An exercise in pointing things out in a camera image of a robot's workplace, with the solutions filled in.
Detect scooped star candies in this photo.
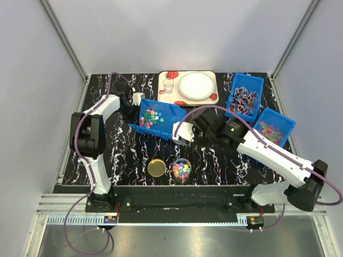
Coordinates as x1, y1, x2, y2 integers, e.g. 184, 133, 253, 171
173, 160, 191, 180

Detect aluminium corner post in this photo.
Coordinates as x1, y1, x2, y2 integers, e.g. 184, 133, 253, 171
38, 0, 88, 81
271, 0, 322, 79

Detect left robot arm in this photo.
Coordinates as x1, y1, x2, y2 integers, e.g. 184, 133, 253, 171
69, 86, 145, 212

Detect purple cable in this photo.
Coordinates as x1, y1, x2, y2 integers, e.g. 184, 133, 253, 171
173, 104, 343, 232
63, 72, 135, 254

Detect right aluminium corner post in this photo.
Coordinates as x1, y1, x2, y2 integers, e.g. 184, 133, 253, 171
271, 0, 322, 79

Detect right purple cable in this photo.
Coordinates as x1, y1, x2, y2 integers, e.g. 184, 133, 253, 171
173, 104, 343, 232

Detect strawberry pattern tray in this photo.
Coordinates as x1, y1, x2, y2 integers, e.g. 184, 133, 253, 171
158, 71, 219, 106

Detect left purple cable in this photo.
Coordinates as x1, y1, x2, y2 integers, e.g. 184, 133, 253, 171
63, 72, 135, 254

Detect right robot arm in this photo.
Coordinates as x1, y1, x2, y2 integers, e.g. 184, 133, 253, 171
191, 109, 328, 213

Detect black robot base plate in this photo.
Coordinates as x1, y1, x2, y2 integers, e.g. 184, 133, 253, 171
85, 185, 275, 214

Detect blue bin of star candies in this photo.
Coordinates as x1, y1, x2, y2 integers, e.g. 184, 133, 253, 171
128, 99, 187, 140

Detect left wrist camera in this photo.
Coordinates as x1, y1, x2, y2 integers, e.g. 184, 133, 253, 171
132, 92, 145, 106

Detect gold jar lid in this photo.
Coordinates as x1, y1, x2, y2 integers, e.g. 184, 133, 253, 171
147, 158, 166, 177

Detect blue bin of gummy candies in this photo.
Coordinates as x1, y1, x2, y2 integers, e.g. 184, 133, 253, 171
253, 108, 296, 147

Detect white plate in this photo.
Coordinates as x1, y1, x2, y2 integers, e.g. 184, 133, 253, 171
178, 72, 216, 100

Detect clear drinking glass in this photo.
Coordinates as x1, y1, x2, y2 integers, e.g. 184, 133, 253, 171
162, 78, 174, 94

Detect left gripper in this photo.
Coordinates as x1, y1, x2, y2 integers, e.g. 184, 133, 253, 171
118, 103, 141, 129

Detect blue bin of lollipops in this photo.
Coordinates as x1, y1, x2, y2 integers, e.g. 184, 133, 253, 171
226, 73, 264, 123

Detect clear plastic jar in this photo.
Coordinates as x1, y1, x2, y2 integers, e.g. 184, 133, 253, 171
172, 158, 192, 185

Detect aluminium front rail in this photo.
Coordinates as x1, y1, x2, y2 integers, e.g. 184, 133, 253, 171
36, 194, 327, 225

